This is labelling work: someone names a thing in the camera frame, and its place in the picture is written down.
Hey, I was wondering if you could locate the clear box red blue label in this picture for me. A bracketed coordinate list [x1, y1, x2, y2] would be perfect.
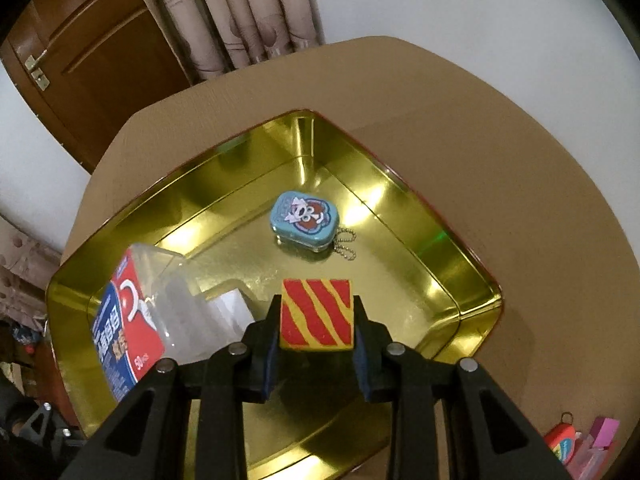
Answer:
[90, 242, 212, 404]

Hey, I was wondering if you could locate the blue keychain tin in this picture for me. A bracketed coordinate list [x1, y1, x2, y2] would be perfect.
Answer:
[270, 190, 359, 263]

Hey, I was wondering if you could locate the red yellow striped block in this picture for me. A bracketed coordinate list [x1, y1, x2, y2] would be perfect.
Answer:
[279, 278, 357, 351]

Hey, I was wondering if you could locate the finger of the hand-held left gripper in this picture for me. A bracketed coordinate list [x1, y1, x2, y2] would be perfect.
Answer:
[11, 402, 83, 453]

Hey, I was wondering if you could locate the white block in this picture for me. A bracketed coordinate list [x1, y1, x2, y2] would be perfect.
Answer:
[206, 287, 257, 357]

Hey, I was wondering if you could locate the brass door handle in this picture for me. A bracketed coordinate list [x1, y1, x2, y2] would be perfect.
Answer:
[23, 50, 51, 92]

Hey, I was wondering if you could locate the floral patterned cloth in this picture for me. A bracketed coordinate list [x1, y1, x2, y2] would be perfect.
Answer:
[0, 214, 64, 313]

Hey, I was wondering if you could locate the brown wooden door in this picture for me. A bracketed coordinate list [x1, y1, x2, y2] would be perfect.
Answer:
[0, 0, 195, 174]

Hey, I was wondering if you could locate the gold tin box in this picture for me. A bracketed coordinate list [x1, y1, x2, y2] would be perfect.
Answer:
[44, 108, 505, 480]

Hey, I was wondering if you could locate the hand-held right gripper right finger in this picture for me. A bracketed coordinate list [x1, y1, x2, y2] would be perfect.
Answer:
[352, 296, 572, 480]

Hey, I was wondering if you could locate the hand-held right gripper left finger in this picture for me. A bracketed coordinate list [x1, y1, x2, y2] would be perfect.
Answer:
[59, 294, 283, 480]

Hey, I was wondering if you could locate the red orange keychain case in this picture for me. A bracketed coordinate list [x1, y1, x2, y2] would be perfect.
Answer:
[543, 412, 582, 464]

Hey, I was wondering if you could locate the beige patterned curtain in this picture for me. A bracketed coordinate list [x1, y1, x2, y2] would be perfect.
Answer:
[122, 0, 327, 84]

